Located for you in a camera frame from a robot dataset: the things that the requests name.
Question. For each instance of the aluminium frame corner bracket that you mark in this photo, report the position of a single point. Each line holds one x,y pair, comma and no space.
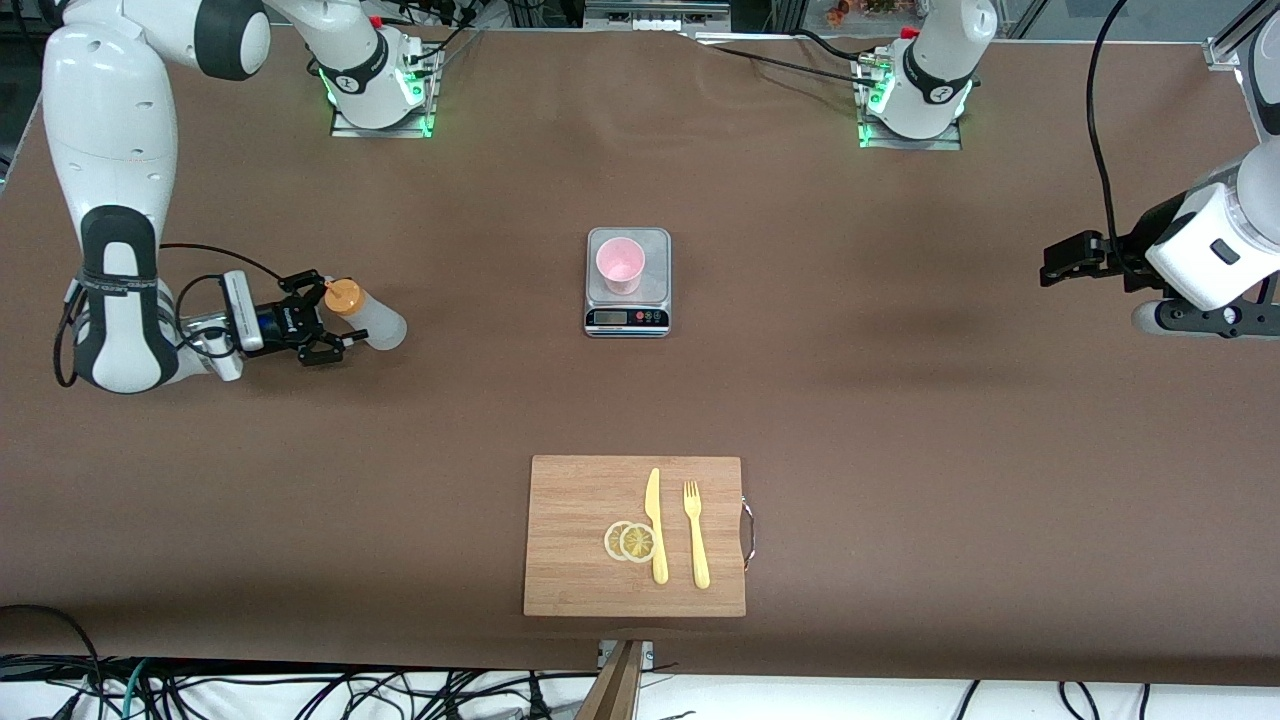
1225,50

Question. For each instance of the translucent sauce bottle orange cap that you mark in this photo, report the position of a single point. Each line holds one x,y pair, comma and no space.
380,328

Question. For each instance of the lemon slice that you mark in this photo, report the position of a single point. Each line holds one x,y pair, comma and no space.
610,541
637,543

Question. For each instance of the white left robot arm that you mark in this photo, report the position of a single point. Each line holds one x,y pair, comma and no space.
930,70

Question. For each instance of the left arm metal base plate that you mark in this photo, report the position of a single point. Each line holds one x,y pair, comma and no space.
910,144

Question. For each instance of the silver metal rail fixture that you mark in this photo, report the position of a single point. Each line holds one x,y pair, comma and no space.
655,10

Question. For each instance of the yellow plastic knife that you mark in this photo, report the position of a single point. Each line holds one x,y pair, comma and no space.
653,505

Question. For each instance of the yellow plastic fork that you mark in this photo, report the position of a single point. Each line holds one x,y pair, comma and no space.
699,560

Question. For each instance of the silver metal post bracket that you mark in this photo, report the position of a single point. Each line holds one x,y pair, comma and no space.
647,654

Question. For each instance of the silver digital kitchen scale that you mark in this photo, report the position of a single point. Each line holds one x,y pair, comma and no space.
657,288

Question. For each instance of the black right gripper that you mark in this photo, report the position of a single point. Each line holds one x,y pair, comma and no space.
281,322

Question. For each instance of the wooden post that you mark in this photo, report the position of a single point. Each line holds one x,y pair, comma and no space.
615,695

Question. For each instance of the wooden cutting board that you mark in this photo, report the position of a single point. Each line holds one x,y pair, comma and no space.
570,500

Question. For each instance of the brown table cover sheet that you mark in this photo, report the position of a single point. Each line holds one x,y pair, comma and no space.
200,500

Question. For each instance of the pink plastic cup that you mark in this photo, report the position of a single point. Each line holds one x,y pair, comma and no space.
620,262

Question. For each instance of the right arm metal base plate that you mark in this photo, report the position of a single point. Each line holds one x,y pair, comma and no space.
380,132

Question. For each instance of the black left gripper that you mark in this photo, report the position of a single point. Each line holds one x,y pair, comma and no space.
1122,256

